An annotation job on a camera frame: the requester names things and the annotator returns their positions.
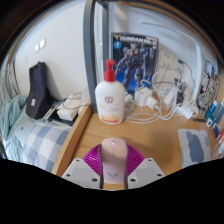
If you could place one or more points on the white charger block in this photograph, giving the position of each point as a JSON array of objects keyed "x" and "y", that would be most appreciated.
[{"x": 142, "y": 96}]

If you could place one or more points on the white power strip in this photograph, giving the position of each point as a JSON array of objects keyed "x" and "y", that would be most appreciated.
[{"x": 185, "y": 112}]

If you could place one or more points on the white desk lamp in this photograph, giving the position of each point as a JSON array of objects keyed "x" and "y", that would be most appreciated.
[{"x": 198, "y": 66}]

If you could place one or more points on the grey cloud-print mouse pad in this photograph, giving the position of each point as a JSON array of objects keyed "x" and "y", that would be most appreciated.
[{"x": 195, "y": 148}]

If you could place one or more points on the teal blanket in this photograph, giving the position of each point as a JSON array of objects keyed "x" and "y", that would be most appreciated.
[{"x": 11, "y": 116}]

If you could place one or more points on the white wall light switch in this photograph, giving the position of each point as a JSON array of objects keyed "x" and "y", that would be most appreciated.
[{"x": 40, "y": 45}]

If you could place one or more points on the black bag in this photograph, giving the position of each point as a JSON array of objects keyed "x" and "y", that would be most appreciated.
[{"x": 37, "y": 93}]

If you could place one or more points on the grey metal shelf frame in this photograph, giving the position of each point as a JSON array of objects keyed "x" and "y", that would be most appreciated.
[{"x": 89, "y": 50}]

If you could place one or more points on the white red-capped pump bottle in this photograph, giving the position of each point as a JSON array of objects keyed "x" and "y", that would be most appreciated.
[{"x": 110, "y": 100}]

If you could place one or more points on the wooden tree figure model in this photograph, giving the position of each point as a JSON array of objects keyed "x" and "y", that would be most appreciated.
[{"x": 208, "y": 91}]

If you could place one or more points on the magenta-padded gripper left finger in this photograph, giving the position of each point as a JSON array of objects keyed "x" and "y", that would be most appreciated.
[{"x": 81, "y": 171}]

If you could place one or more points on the robot model kit box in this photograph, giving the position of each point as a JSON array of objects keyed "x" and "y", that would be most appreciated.
[{"x": 136, "y": 56}]

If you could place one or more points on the white wall power outlet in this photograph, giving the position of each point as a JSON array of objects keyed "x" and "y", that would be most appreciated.
[{"x": 167, "y": 60}]

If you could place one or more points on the pink computer mouse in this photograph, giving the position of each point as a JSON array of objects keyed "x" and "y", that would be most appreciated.
[{"x": 113, "y": 160}]

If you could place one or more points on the blue checked pillow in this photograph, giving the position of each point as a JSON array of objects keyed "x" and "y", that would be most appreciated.
[{"x": 45, "y": 145}]

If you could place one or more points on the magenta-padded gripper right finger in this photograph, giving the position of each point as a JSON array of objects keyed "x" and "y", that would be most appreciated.
[{"x": 145, "y": 171}]

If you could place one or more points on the small white digital clock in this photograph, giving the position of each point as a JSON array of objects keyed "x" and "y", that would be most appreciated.
[{"x": 209, "y": 123}]

